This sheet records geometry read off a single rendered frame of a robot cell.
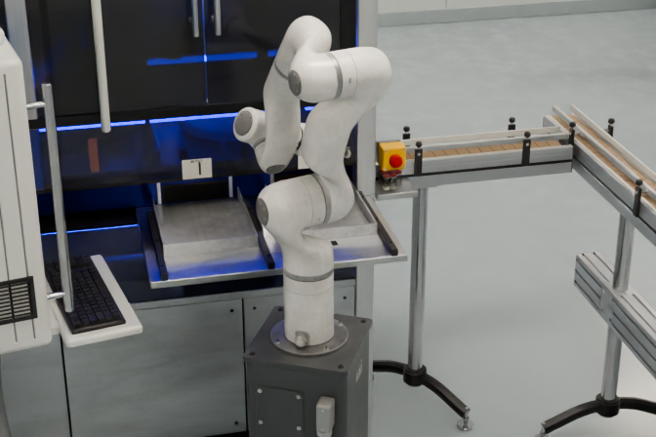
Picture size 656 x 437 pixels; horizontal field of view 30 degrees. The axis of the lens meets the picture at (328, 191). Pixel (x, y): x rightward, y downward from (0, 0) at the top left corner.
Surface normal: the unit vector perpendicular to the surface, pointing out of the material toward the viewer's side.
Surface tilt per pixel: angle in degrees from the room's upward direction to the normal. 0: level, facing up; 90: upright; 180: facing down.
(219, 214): 0
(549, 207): 0
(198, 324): 90
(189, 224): 0
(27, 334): 90
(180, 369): 90
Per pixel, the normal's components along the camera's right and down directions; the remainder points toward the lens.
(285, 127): 0.37, 0.20
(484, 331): 0.00, -0.91
